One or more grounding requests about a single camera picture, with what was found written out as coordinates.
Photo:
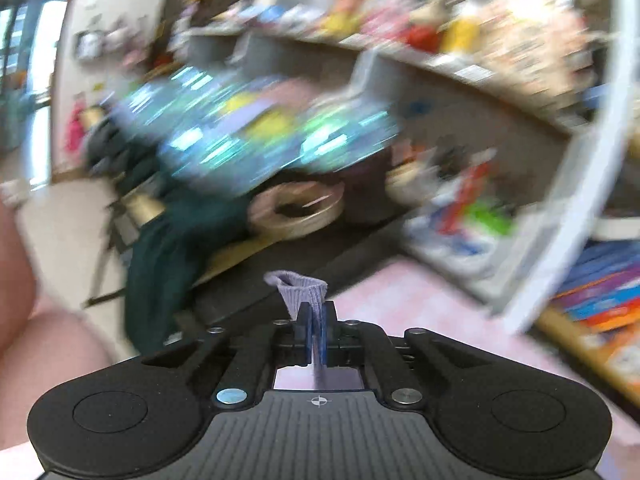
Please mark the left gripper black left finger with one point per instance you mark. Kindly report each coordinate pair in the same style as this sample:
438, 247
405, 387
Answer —
251, 360

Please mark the dark green cloth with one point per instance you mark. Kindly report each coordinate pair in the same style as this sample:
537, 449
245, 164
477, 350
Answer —
172, 251

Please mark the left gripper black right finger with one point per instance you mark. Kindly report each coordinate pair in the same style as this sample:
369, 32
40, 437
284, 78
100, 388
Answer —
357, 355

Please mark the grey white shelf unit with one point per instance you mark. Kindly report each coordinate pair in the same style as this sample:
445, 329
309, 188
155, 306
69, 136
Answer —
572, 165

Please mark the clear plastic bag of items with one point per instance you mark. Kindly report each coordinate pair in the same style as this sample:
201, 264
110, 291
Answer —
224, 134

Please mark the pink cartoon checkered tablecloth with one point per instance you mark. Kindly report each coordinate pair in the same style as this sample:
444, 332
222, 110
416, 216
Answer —
403, 294

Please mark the purple and pink sweater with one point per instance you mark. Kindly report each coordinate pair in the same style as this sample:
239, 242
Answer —
297, 290

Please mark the row of colourful books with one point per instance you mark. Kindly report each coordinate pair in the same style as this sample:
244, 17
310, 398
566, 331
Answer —
601, 291

